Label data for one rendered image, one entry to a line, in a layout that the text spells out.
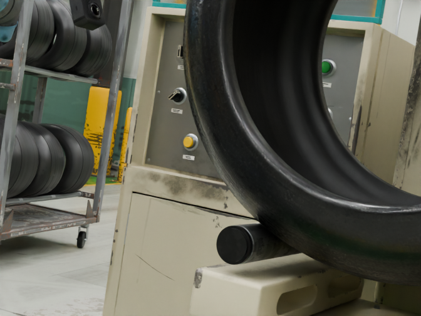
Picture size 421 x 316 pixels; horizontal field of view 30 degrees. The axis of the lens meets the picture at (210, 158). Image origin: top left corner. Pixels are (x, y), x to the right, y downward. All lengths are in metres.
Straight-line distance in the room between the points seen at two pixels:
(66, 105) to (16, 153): 7.10
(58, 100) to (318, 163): 10.64
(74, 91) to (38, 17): 7.01
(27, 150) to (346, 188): 3.63
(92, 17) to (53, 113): 10.58
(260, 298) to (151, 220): 0.92
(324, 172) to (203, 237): 0.64
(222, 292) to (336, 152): 0.31
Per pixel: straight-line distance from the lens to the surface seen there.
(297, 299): 1.05
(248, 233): 0.89
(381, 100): 1.67
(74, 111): 11.54
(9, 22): 1.26
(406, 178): 1.20
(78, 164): 5.28
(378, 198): 1.10
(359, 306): 1.16
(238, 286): 0.89
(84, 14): 1.15
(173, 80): 1.83
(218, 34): 0.91
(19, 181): 4.62
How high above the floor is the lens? 1.04
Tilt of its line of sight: 3 degrees down
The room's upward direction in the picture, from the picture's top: 9 degrees clockwise
